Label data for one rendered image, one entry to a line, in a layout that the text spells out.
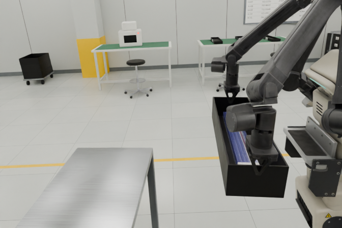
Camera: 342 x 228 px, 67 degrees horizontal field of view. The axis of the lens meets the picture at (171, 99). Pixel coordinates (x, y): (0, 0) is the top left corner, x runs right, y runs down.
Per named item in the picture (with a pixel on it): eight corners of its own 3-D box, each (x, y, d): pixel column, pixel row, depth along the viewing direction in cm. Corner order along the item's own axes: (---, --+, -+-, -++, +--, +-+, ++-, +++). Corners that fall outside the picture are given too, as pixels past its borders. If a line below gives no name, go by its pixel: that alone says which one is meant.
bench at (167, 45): (106, 80, 578) (101, 44, 550) (172, 77, 577) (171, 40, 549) (97, 91, 508) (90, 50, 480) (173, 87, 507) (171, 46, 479)
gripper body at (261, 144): (252, 160, 68) (255, 135, 65) (245, 140, 77) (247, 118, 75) (278, 160, 67) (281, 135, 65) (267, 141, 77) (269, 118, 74)
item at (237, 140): (263, 187, 80) (265, 177, 79) (240, 186, 81) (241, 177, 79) (236, 118, 127) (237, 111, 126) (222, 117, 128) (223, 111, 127)
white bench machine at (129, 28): (120, 45, 531) (118, 21, 515) (142, 43, 535) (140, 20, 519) (119, 47, 497) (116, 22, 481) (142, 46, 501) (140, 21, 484)
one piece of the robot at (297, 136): (314, 155, 119) (321, 113, 111) (348, 198, 93) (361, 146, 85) (278, 155, 120) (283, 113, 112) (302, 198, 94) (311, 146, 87)
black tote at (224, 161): (284, 198, 77) (289, 166, 73) (225, 196, 78) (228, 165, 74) (246, 117, 130) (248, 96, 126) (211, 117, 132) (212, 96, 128)
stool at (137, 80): (119, 95, 479) (115, 62, 457) (141, 88, 514) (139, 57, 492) (137, 101, 446) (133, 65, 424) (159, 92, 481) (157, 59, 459)
